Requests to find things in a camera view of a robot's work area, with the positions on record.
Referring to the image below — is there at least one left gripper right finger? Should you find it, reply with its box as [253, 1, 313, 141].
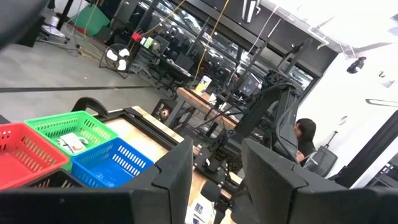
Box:
[241, 138, 340, 224]

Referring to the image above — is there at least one green plastic basket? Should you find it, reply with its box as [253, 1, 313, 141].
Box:
[24, 110, 119, 172]

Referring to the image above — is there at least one black computer tower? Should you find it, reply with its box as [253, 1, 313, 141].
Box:
[151, 98, 178, 125]

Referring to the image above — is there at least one black wall camera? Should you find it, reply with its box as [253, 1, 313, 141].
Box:
[346, 56, 367, 75]

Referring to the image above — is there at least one black rig upright post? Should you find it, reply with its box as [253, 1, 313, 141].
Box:
[329, 109, 398, 190]

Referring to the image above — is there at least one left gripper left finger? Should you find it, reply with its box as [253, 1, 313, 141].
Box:
[119, 138, 194, 224]

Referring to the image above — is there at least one red plastic basket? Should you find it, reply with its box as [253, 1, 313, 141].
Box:
[0, 122, 70, 190]

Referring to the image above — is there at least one black floor fan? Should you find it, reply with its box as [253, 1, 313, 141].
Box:
[98, 42, 131, 79]

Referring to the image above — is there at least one white blue-print square packet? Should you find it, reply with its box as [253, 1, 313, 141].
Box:
[186, 197, 216, 224]

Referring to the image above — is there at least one green board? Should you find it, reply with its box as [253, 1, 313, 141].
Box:
[70, 2, 111, 37]

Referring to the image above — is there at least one blue plastic basket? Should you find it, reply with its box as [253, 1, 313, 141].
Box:
[70, 136, 155, 189]

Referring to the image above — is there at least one black plastic basket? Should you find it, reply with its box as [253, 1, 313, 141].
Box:
[26, 169, 85, 189]

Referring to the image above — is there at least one black computer monitor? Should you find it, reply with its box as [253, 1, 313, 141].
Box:
[239, 73, 262, 97]

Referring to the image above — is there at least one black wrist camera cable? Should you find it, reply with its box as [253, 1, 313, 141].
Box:
[0, 0, 49, 50]

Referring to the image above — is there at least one small white packet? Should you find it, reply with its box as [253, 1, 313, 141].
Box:
[57, 132, 90, 155]

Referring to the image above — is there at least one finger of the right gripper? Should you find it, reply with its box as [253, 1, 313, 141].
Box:
[200, 180, 222, 203]

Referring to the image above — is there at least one black table clamp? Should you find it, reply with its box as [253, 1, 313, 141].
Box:
[71, 96, 109, 118]

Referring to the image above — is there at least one small white yellow container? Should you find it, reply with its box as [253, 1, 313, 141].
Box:
[195, 75, 213, 93]

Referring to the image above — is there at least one person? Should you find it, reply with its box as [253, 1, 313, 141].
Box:
[294, 118, 318, 164]

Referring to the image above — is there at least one wooden desk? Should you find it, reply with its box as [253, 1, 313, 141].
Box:
[175, 86, 240, 130]

